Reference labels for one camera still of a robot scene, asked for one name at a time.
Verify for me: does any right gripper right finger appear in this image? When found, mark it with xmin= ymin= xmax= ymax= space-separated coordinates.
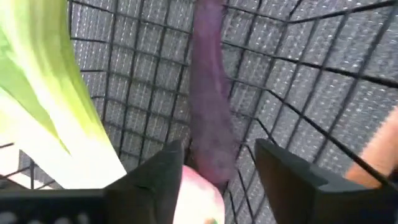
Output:
xmin=254 ymin=138 xmax=398 ymax=224

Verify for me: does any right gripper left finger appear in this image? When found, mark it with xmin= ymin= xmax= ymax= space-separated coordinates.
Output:
xmin=0 ymin=139 xmax=185 ymax=224

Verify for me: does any grey woven placemat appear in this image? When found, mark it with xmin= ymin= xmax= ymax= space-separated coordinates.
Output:
xmin=18 ymin=0 xmax=398 ymax=224

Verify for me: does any black wire basket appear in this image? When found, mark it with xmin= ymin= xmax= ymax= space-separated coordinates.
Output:
xmin=0 ymin=0 xmax=398 ymax=224

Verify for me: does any purple elongated vegetable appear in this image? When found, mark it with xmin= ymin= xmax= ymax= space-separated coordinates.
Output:
xmin=188 ymin=0 xmax=240 ymax=187

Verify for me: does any pink peach with leaf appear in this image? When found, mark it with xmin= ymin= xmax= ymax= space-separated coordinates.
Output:
xmin=172 ymin=164 xmax=226 ymax=224

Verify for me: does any green celery bunch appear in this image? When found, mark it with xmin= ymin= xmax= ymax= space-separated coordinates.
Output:
xmin=0 ymin=0 xmax=127 ymax=190

